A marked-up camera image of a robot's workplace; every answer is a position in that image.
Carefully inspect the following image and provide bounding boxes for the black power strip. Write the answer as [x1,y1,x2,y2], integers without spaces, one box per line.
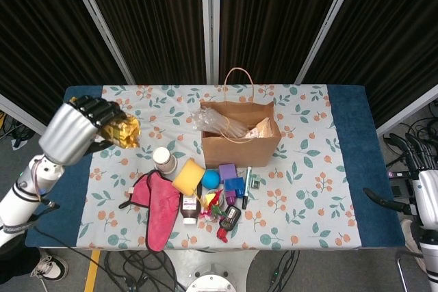
[386,168,417,180]

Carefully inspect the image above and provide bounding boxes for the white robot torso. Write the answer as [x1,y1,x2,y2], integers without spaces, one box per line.
[163,249,258,292]

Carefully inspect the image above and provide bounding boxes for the yellow floor tape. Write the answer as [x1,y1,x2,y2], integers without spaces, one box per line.
[83,250,102,292]

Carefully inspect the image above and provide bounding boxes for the black floor cable bundle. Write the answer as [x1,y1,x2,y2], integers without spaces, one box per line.
[381,98,438,170]
[266,250,302,292]
[102,249,188,292]
[0,110,34,151]

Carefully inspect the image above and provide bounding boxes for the white paper cup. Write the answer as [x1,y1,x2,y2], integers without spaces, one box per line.
[152,146,179,174]

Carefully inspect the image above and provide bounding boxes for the blue table cover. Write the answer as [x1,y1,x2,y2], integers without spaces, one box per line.
[25,85,402,249]

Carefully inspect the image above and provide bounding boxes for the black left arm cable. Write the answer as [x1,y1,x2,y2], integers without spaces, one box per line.
[20,201,110,269]

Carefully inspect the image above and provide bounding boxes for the black white marker pen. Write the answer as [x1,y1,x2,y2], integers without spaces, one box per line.
[242,165,253,210]

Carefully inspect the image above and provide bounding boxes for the brown bottle with white cap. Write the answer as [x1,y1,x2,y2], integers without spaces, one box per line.
[180,187,202,225]

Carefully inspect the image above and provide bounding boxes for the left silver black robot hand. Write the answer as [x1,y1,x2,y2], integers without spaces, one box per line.
[38,96,126,166]

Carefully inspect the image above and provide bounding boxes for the black partition panel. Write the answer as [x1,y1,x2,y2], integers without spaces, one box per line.
[77,0,215,86]
[208,0,363,85]
[0,0,136,142]
[296,0,438,137]

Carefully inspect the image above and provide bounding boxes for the colourful feather shuttlecock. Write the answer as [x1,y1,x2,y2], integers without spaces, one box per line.
[196,185,229,221]

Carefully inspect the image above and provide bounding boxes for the floral tablecloth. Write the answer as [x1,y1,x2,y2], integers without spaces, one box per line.
[75,83,363,251]

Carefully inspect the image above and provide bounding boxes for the beige food packet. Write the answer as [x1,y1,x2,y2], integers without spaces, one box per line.
[244,116,280,140]

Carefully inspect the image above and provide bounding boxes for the blue ball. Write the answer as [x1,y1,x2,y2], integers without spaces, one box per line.
[201,170,220,189]

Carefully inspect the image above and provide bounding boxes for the blue block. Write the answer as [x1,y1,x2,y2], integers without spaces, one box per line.
[224,177,246,193]

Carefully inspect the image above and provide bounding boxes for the pink cloth with black trim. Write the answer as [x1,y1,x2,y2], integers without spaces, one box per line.
[118,170,181,252]

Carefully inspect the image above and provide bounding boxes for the black bottle with red cap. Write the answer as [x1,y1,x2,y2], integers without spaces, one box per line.
[215,204,242,242]

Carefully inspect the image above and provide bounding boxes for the pale pink shoe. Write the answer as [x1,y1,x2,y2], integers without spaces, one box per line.
[400,218,421,256]

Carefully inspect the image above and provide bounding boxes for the light purple block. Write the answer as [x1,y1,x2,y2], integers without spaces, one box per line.
[218,163,237,185]

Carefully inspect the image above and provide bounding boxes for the brown paper bag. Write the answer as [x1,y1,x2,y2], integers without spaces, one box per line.
[199,67,283,169]

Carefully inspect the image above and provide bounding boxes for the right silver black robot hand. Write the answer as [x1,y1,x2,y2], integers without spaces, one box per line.
[362,133,438,230]

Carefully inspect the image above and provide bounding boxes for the white black sneaker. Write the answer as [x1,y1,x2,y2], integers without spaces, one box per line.
[29,254,69,282]

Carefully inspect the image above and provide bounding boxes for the yellow sponge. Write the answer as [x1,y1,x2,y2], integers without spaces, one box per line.
[170,157,206,193]

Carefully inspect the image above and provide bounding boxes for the gold foil snack pack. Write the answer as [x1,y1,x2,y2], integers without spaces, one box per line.
[99,114,143,149]

